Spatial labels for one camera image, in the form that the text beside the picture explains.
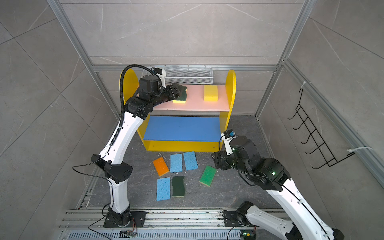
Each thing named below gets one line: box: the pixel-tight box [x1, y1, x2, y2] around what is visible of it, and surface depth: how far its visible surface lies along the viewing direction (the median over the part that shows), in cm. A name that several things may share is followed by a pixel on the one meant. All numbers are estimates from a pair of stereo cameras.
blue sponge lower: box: [157, 177, 171, 201], surface depth 83 cm
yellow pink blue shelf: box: [123, 68, 236, 153], surface depth 78 cm
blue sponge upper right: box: [183, 151, 198, 171], surface depth 95 cm
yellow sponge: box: [203, 84, 219, 102], surface depth 75 cm
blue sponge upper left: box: [170, 153, 183, 173], surface depth 94 cm
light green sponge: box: [199, 165, 217, 187], surface depth 89 cm
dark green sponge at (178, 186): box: [172, 176, 185, 198], surface depth 85 cm
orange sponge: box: [152, 156, 170, 177], surface depth 92 cm
